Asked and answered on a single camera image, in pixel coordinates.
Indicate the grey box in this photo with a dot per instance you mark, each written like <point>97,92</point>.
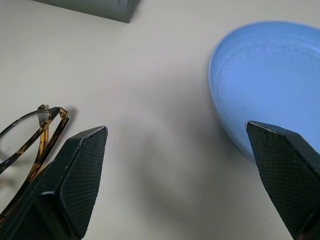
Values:
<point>100,8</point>

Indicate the blue bowl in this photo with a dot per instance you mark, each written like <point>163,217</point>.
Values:
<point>265,82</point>

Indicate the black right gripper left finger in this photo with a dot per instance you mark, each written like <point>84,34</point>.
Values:
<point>75,180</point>

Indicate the tortoiseshell eyeglasses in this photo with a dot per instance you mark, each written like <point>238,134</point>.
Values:
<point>43,135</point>

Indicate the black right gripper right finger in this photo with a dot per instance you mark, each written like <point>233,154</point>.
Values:
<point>285,175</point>

